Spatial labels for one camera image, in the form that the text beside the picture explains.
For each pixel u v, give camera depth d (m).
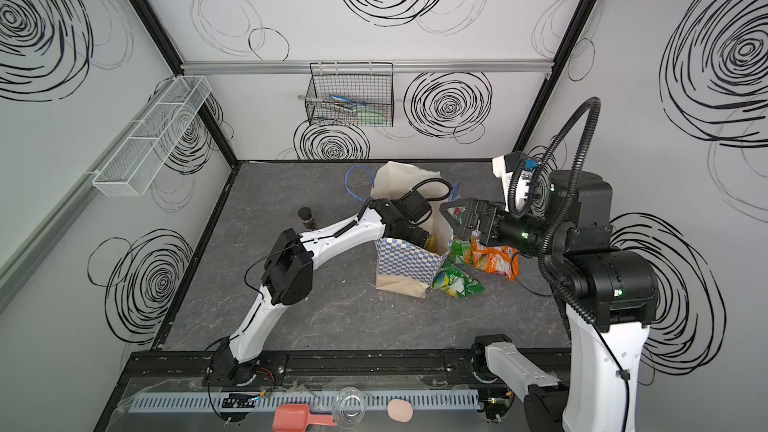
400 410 0.70
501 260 0.89
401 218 0.66
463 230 0.43
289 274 0.53
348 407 0.69
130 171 0.71
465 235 0.43
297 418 0.67
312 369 0.75
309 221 0.95
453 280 0.85
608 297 0.29
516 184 0.38
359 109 0.85
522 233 0.40
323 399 0.64
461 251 0.86
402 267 0.76
